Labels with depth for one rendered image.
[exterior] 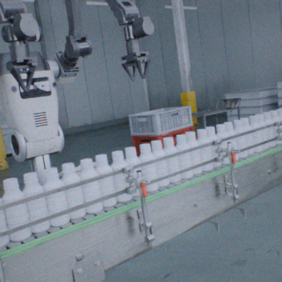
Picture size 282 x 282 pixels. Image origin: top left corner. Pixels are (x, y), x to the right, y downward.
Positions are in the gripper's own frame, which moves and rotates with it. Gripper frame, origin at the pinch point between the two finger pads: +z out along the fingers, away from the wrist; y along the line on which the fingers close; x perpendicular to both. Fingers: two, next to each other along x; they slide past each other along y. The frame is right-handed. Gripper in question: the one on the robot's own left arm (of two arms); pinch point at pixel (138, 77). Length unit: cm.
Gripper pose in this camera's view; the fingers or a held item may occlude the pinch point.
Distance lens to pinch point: 143.5
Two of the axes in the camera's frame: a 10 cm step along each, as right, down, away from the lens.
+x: -7.7, 2.0, -6.1
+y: -6.2, 0.0, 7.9
